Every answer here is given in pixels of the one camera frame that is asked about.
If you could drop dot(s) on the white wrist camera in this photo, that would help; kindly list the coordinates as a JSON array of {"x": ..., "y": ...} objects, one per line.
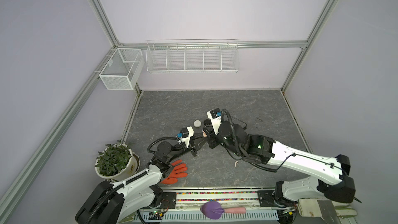
[
  {"x": 184, "y": 136},
  {"x": 215, "y": 117}
]

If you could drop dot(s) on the white earbud charging case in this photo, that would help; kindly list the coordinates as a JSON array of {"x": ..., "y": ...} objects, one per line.
[{"x": 197, "y": 123}]

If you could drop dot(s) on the white mesh box basket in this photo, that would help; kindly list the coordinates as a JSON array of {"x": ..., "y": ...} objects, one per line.
[{"x": 123, "y": 69}]

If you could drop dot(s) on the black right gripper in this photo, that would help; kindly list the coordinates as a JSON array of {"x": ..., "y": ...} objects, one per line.
[{"x": 212, "y": 137}]

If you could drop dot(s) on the potted green plant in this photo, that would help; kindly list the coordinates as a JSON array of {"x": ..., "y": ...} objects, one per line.
[{"x": 116, "y": 162}]

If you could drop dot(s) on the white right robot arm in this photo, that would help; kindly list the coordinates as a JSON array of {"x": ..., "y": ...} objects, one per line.
[{"x": 325, "y": 176}]

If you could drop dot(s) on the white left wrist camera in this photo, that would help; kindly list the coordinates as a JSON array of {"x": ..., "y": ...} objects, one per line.
[{"x": 184, "y": 136}]

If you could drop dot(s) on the purple pink brush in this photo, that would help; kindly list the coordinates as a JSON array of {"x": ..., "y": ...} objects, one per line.
[{"x": 213, "y": 210}]

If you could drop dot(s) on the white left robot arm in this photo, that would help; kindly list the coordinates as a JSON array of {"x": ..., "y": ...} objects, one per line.
[{"x": 110, "y": 203}]

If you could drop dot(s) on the white vented rail base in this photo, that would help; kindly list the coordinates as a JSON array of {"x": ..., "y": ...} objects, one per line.
[{"x": 197, "y": 217}]

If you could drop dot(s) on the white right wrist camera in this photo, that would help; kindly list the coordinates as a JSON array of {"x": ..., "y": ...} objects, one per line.
[{"x": 215, "y": 117}]

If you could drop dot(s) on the red rubber glove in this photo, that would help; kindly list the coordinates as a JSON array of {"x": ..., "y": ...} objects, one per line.
[{"x": 179, "y": 171}]

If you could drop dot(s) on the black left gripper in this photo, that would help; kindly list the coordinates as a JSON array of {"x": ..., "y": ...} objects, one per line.
[{"x": 195, "y": 145}]

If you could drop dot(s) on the white wire wall shelf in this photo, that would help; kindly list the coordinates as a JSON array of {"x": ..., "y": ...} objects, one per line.
[{"x": 193, "y": 56}]

